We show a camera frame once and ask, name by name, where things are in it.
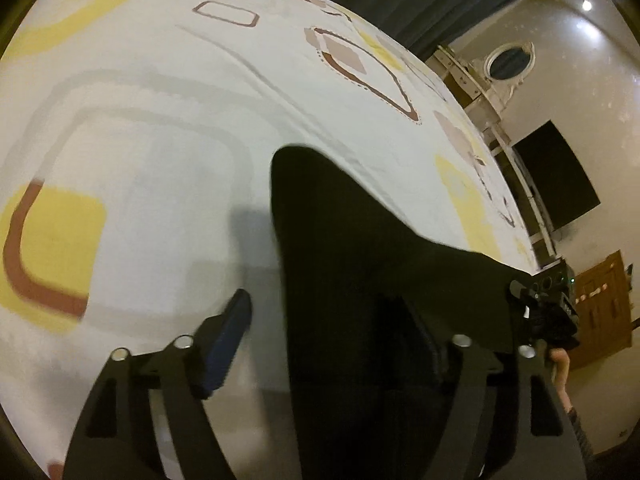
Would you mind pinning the patterned bed sheet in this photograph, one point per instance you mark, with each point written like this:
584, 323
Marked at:
175, 110

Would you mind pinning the oval white-framed mirror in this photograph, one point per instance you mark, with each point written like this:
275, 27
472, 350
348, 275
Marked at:
505, 62

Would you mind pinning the white dresser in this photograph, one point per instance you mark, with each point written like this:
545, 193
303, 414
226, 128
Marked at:
475, 90

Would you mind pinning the black pants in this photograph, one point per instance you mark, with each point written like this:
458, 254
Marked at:
350, 260

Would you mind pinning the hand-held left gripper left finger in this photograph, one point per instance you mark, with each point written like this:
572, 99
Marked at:
227, 340

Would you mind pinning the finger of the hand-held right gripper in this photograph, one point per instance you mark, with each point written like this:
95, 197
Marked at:
519, 296

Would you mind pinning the brown wooden door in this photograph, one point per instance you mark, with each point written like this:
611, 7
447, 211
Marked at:
600, 310

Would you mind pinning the person's right hand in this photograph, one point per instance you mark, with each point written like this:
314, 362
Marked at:
559, 367

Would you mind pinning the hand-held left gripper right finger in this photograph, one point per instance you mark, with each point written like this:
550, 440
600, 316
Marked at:
466, 375

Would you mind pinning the black wall television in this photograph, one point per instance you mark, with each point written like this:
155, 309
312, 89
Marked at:
555, 175

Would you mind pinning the ceiling light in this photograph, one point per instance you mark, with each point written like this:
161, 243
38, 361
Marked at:
587, 5

